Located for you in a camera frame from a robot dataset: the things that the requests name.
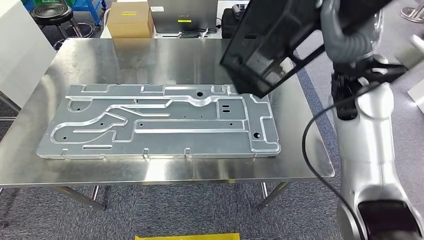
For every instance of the chrome stanchion base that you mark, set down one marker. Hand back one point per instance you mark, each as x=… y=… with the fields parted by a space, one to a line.
x=412 y=16

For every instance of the white desk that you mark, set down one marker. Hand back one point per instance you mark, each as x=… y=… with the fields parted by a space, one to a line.
x=222 y=4

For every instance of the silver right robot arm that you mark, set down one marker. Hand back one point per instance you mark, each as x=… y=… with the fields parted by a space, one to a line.
x=367 y=149

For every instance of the yellow floor tape square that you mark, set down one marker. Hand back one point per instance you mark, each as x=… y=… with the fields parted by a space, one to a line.
x=185 y=236

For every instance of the green crate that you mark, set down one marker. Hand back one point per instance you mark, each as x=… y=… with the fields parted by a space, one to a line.
x=43 y=2

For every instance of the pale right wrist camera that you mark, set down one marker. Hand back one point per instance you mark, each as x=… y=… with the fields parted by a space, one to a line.
x=409 y=53

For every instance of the black silver device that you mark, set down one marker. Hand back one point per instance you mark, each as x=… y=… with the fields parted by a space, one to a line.
x=239 y=11

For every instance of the white cabinet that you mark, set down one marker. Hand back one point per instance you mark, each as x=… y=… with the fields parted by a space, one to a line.
x=23 y=49

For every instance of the blue cart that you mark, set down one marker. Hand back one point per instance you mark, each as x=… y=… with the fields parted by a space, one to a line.
x=87 y=6

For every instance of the white block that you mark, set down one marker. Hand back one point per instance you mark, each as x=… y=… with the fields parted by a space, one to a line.
x=418 y=96

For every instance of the stainless steel workbench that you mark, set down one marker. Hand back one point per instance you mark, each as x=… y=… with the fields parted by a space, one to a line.
x=165 y=59

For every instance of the black round stool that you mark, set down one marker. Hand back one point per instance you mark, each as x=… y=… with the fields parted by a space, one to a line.
x=51 y=13

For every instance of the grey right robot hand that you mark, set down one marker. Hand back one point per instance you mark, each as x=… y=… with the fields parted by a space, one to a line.
x=328 y=26

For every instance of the grey stamped metal plate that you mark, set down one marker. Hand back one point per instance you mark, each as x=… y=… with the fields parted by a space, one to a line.
x=165 y=132

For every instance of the grey laptop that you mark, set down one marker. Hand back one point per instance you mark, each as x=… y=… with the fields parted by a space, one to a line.
x=182 y=13

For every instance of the black case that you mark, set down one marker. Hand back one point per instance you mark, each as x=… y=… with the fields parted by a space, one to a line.
x=230 y=28

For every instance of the black plastic bracket part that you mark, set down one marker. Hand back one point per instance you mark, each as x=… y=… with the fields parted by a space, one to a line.
x=265 y=33

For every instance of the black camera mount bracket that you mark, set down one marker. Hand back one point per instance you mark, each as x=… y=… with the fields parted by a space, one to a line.
x=387 y=71

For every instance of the brown cardboard box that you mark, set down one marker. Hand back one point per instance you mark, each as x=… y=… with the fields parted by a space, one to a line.
x=129 y=23

